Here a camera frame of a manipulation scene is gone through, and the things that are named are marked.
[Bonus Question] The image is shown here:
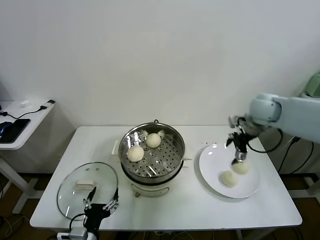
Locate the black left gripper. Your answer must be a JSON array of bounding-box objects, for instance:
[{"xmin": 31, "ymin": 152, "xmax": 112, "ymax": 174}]
[{"xmin": 83, "ymin": 187, "xmax": 120, "ymax": 231}]

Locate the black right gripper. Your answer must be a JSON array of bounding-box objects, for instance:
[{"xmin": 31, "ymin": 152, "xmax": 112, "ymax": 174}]
[{"xmin": 225, "ymin": 133, "xmax": 251, "ymax": 166}]

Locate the white steamed baozi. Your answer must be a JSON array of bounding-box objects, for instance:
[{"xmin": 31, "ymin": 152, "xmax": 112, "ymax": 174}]
[
  {"xmin": 126, "ymin": 146, "xmax": 145, "ymax": 162},
  {"xmin": 232, "ymin": 161, "xmax": 251, "ymax": 175},
  {"xmin": 145, "ymin": 132, "xmax": 162, "ymax": 148},
  {"xmin": 219, "ymin": 170, "xmax": 240, "ymax": 188}
]

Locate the round glass pot lid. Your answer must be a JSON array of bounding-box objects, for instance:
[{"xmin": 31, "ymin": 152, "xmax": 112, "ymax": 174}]
[{"xmin": 56, "ymin": 161, "xmax": 119, "ymax": 221}]

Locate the stainless steel steamer basket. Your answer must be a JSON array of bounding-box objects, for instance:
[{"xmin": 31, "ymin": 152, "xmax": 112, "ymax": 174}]
[{"xmin": 111, "ymin": 122, "xmax": 194, "ymax": 185}]

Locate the white round plate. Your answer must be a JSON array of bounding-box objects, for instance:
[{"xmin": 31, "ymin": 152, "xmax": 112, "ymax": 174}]
[{"xmin": 198, "ymin": 143, "xmax": 261, "ymax": 200}]

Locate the pale green appliance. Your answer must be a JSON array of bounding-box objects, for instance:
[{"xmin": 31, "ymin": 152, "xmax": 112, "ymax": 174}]
[{"xmin": 301, "ymin": 71, "xmax": 320, "ymax": 99}]

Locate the white side desk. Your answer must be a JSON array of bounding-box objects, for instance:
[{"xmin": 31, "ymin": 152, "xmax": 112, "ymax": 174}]
[{"xmin": 0, "ymin": 99, "xmax": 57, "ymax": 215}]

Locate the black smartphone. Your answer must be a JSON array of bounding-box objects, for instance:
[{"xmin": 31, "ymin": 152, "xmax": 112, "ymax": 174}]
[{"xmin": 0, "ymin": 118, "xmax": 31, "ymax": 144}]

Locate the blue computer mouse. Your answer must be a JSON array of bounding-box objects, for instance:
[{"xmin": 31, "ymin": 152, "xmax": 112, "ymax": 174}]
[{"xmin": 0, "ymin": 121, "xmax": 13, "ymax": 137}]

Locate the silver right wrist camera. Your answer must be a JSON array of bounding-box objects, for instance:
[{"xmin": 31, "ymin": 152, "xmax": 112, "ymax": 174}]
[{"xmin": 227, "ymin": 114, "xmax": 249, "ymax": 129}]

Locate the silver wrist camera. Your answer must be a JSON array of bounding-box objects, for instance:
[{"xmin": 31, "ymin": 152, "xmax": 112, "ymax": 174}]
[
  {"xmin": 57, "ymin": 226, "xmax": 89, "ymax": 240},
  {"xmin": 227, "ymin": 114, "xmax": 249, "ymax": 129}
]

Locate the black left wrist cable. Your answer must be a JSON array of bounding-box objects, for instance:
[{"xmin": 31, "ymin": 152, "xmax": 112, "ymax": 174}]
[{"xmin": 68, "ymin": 213, "xmax": 86, "ymax": 234}]

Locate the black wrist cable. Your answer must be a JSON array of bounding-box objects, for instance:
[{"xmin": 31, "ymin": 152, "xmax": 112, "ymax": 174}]
[
  {"xmin": 68, "ymin": 213, "xmax": 86, "ymax": 234},
  {"xmin": 246, "ymin": 128, "xmax": 285, "ymax": 154}
]

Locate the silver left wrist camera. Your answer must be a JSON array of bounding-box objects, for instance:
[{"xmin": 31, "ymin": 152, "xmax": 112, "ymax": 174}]
[{"xmin": 57, "ymin": 226, "xmax": 89, "ymax": 240}]

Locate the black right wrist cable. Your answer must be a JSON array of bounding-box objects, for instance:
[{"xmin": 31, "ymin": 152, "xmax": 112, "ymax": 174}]
[{"xmin": 246, "ymin": 128, "xmax": 285, "ymax": 154}]

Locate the black power adapter cable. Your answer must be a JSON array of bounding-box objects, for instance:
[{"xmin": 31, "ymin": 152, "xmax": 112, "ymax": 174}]
[{"xmin": 278, "ymin": 135, "xmax": 315, "ymax": 175}]

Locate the black charging cable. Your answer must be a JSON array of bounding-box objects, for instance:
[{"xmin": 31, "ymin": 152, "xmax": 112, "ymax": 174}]
[{"xmin": 0, "ymin": 105, "xmax": 49, "ymax": 120}]

